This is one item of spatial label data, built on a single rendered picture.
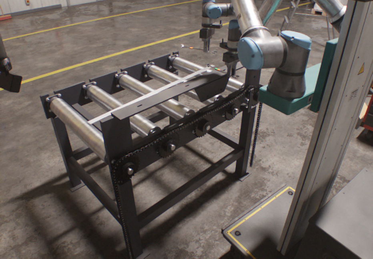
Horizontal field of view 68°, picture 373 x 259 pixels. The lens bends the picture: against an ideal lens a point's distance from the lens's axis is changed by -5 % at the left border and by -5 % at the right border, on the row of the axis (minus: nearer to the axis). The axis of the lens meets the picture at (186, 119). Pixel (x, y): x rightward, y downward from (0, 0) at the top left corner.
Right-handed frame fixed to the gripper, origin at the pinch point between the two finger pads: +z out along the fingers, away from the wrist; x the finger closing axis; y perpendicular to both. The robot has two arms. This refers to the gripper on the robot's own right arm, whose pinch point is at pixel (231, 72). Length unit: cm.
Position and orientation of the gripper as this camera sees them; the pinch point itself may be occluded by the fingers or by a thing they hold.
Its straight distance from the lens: 179.5
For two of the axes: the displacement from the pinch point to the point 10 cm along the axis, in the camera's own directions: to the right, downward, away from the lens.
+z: 0.0, 8.4, 5.4
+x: 7.3, -3.7, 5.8
